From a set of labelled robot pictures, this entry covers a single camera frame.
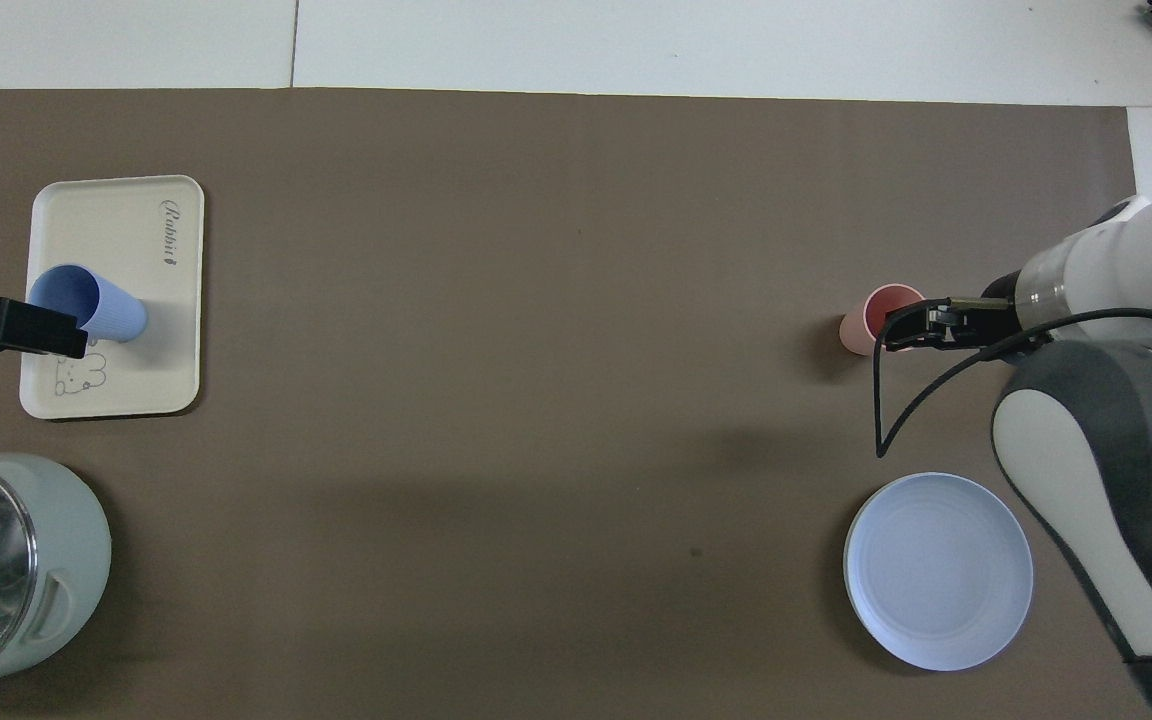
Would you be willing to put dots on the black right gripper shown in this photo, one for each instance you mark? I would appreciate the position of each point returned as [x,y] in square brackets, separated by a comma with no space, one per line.
[976,322]

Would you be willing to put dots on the blue ribbed plastic cup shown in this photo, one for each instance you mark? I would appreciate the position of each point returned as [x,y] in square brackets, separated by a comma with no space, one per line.
[116,315]

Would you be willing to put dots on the pink plastic cup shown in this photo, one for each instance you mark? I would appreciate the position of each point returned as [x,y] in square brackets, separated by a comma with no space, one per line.
[861,325]

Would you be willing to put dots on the grey-green kettle with glass lid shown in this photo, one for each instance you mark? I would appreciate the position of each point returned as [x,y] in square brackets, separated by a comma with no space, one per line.
[26,570]

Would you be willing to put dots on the cream tray with rabbit print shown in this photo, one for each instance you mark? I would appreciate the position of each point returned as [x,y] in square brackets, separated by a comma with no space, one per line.
[116,230]

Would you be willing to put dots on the light blue round plate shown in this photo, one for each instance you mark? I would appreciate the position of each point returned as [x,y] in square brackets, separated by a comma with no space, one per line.
[936,570]

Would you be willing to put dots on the brown table mat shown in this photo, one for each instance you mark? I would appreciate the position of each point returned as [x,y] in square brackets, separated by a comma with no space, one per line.
[536,400]

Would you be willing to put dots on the white and grey right robot arm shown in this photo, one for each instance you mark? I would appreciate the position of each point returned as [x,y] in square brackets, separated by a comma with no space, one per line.
[1106,450]

